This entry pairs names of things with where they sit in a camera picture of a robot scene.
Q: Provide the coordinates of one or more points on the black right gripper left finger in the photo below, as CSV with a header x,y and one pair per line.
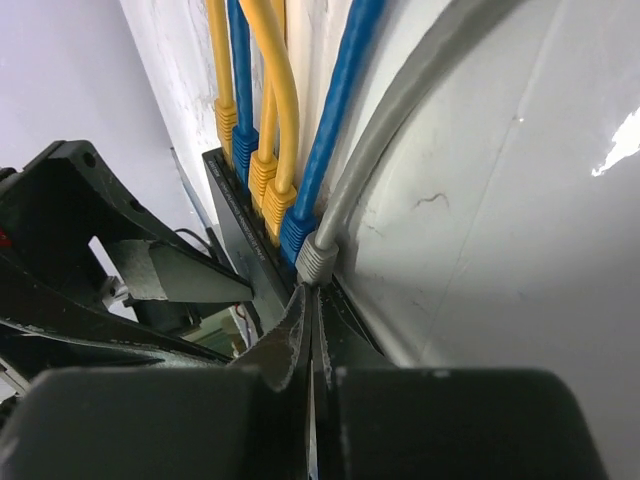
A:
x,y
247,420

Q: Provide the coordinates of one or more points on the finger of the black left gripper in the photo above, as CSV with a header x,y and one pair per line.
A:
x,y
52,284

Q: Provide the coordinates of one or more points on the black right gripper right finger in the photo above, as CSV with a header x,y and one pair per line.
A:
x,y
378,421

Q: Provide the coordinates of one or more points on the black network switch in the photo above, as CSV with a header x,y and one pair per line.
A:
x,y
283,312

